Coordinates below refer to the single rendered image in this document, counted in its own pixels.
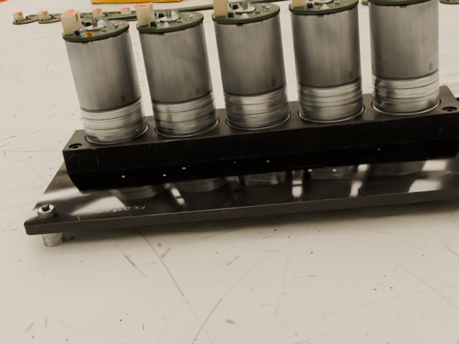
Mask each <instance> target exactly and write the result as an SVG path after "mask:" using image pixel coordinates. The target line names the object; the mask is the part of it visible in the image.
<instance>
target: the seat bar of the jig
mask: <svg viewBox="0 0 459 344"><path fill-rule="evenodd" d="M289 107H290V118H289V120H288V121H286V122H284V123H282V124H280V125H278V126H274V127H272V128H266V129H261V130H238V129H234V128H230V127H229V126H228V125H227V118H226V113H225V108H222V109H217V117H218V121H219V124H218V125H217V126H216V127H214V128H213V129H211V130H209V131H207V132H204V133H201V134H197V135H193V136H189V137H163V136H161V135H158V134H157V133H156V126H155V122H154V116H153V115H150V116H146V118H147V122H148V131H147V132H146V133H144V134H142V135H141V136H140V137H137V138H135V139H132V140H129V141H125V142H122V143H115V144H108V145H98V144H93V143H89V142H88V141H87V137H86V134H85V129H82V130H75V132H74V133H73V135H72V136H71V138H70V140H69V141H68V142H67V144H66V146H65V147H64V148H63V149H62V154H63V157H64V162H65V166H66V170H67V174H68V175H70V174H77V173H92V172H99V171H114V170H121V169H135V168H143V167H157V166H165V165H172V164H186V163H194V162H208V161H215V160H229V159H237V158H251V157H259V156H273V155H280V154H295V153H302V152H316V151H324V150H332V149H346V148H353V147H367V146H375V145H388V144H396V143H410V142H418V141H432V140H440V139H454V138H459V102H458V101H457V99H456V98H455V96H454V95H453V93H452V92H451V90H450V89H449V87H448V86H446V85H443V86H439V106H438V107H436V108H435V109H433V110H431V111H428V112H425V113H419V114H414V115H390V114H385V113H381V112H378V111H375V110H374V109H373V103H372V93H370V94H363V108H364V112H363V113H362V114H360V115H359V116H357V117H354V118H352V119H348V120H345V121H338V122H331V123H318V122H312V121H306V120H304V119H301V118H300V117H299V110H298V100H296V101H289Z"/></svg>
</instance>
